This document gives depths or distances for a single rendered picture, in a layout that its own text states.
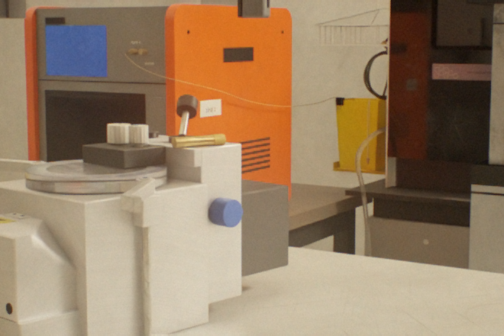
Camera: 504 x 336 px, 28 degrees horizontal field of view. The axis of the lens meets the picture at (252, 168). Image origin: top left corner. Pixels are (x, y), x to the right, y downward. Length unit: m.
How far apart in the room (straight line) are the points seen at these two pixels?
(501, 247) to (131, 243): 0.66
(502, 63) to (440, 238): 1.02
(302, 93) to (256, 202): 2.94
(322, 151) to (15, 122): 1.52
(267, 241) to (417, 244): 1.48
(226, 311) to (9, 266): 0.17
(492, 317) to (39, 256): 0.30
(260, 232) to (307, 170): 2.95
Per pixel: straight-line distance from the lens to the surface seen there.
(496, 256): 1.18
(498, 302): 0.71
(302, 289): 0.73
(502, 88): 1.17
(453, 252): 2.14
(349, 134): 2.30
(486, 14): 2.16
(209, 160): 0.63
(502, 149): 1.18
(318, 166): 3.62
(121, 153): 0.62
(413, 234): 2.17
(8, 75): 4.51
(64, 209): 0.58
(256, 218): 0.70
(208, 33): 1.87
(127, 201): 0.53
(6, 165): 0.69
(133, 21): 1.85
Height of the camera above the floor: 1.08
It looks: 8 degrees down
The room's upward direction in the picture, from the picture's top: straight up
